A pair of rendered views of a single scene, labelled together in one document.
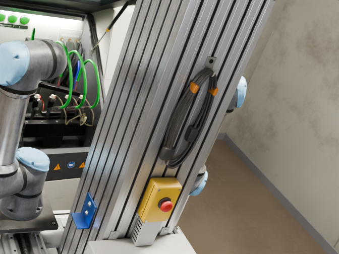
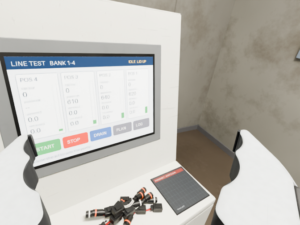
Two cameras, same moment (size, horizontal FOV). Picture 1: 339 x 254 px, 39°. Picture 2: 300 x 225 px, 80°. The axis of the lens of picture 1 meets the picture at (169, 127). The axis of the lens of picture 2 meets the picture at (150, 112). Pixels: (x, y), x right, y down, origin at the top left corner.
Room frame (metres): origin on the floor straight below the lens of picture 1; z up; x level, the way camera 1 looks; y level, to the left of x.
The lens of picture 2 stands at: (2.11, -0.04, 1.52)
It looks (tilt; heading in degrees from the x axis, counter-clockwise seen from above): 27 degrees down; 6
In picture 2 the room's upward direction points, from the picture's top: 9 degrees clockwise
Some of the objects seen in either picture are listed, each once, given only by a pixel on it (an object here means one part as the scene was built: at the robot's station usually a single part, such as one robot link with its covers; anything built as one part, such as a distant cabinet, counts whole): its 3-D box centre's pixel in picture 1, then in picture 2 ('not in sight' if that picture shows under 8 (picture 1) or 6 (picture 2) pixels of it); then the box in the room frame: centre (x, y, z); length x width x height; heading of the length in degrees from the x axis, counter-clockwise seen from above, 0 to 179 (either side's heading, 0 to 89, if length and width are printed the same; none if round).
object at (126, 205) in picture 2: not in sight; (126, 208); (2.45, 0.02, 1.01); 0.23 x 0.11 x 0.06; 135
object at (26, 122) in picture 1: (51, 130); not in sight; (2.12, 0.56, 0.91); 0.34 x 0.10 x 0.15; 135
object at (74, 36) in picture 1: (65, 56); not in sight; (2.40, 0.66, 1.20); 0.13 x 0.03 x 0.31; 135
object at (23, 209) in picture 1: (23, 195); not in sight; (1.34, 0.39, 1.09); 0.15 x 0.15 x 0.10
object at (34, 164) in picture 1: (28, 169); not in sight; (1.34, 0.39, 1.20); 0.13 x 0.12 x 0.14; 153
